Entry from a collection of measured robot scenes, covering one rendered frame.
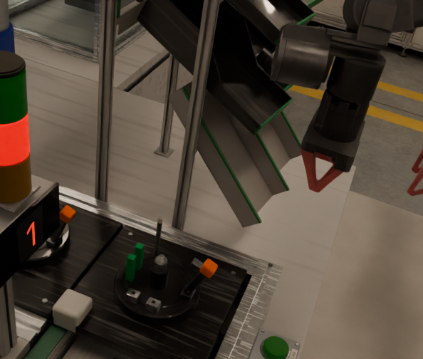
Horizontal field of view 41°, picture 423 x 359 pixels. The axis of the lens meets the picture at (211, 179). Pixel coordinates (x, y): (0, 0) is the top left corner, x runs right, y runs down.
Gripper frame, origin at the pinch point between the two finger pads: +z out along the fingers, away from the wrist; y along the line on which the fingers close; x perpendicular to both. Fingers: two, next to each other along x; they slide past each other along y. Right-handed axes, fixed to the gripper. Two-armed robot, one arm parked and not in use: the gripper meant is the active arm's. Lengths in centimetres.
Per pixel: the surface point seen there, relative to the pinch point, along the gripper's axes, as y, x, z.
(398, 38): -396, 14, 112
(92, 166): -31, -52, 38
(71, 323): 17.8, -26.7, 26.4
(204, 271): 6.6, -11.2, 17.0
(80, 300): 14.6, -27.2, 24.6
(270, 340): 6.5, 1.5, 25.9
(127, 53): -92, -74, 39
